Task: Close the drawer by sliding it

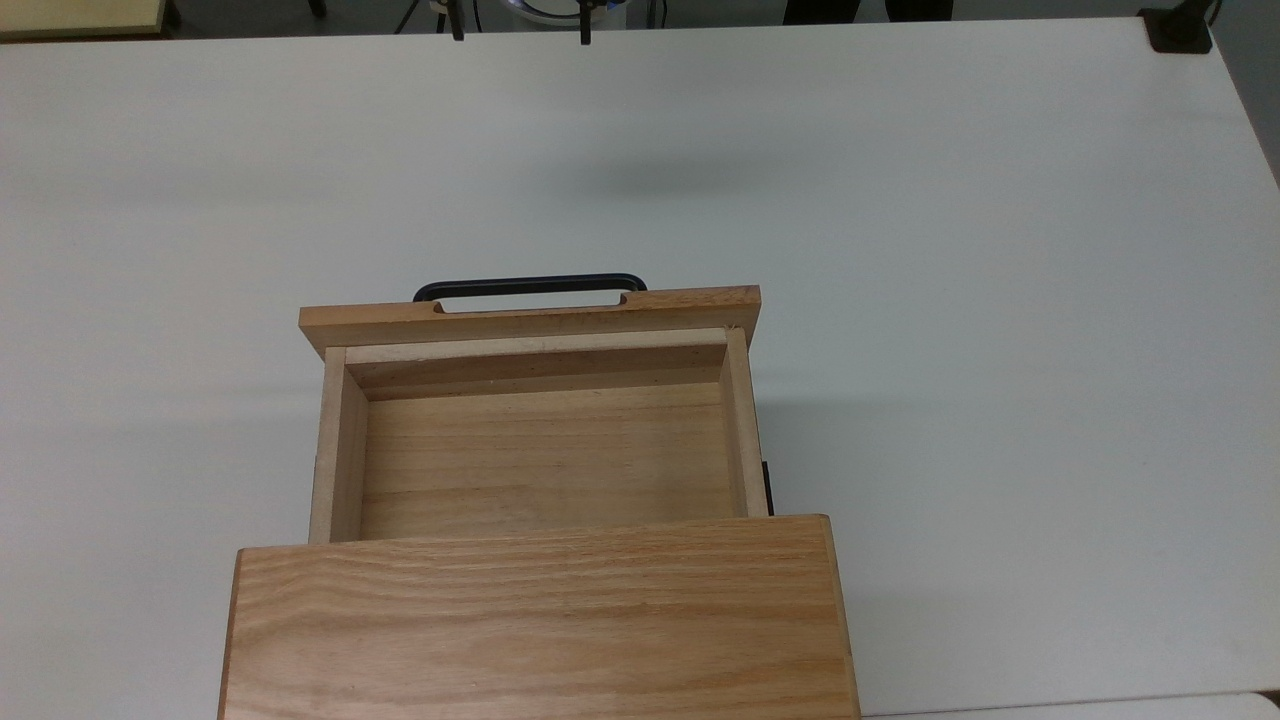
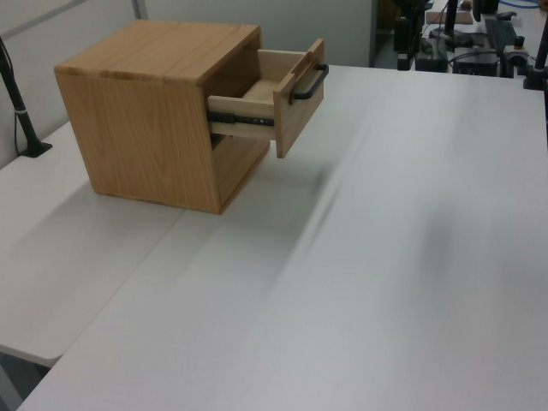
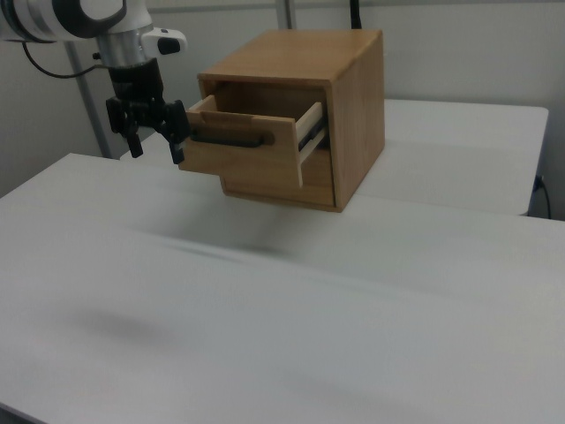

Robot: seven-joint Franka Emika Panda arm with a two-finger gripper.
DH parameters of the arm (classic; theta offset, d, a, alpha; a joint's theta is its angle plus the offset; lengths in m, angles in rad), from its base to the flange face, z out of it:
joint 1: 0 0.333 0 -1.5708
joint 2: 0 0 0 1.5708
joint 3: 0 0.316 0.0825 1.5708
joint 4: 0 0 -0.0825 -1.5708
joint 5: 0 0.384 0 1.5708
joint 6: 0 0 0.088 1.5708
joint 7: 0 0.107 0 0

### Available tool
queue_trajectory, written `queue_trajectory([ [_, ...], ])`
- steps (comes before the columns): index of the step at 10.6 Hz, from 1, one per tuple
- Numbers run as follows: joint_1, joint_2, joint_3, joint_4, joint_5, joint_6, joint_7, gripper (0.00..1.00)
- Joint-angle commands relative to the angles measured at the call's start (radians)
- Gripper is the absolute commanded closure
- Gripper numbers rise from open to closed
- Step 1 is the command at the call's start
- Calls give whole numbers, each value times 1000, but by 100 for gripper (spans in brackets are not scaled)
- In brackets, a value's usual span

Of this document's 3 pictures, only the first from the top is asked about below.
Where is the black table clamp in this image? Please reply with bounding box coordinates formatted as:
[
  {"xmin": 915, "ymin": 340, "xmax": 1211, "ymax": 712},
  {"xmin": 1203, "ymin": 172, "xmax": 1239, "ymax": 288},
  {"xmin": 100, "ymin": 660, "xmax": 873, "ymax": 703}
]
[{"xmin": 1138, "ymin": 0, "xmax": 1219, "ymax": 54}]

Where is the wooden drawer with black handle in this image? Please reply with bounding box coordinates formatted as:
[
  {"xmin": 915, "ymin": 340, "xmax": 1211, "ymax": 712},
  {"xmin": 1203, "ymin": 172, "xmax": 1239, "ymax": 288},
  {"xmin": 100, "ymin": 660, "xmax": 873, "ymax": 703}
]
[{"xmin": 298, "ymin": 285, "xmax": 776, "ymax": 546}]

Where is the pale yellow side table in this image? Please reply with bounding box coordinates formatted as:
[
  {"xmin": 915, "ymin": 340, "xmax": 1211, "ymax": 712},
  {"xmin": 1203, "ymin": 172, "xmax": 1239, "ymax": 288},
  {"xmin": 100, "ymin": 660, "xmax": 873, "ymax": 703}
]
[{"xmin": 0, "ymin": 0, "xmax": 169, "ymax": 39}]

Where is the wooden two-drawer cabinet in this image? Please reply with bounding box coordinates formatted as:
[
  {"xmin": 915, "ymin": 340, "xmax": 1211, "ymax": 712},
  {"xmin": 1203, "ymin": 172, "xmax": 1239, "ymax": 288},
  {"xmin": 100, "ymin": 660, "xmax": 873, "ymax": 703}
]
[{"xmin": 218, "ymin": 515, "xmax": 863, "ymax": 720}]

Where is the black metal drawer handle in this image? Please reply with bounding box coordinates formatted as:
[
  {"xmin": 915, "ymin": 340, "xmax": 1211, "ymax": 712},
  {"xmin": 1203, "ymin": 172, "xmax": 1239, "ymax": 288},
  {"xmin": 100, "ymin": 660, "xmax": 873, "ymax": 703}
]
[{"xmin": 413, "ymin": 274, "xmax": 648, "ymax": 304}]

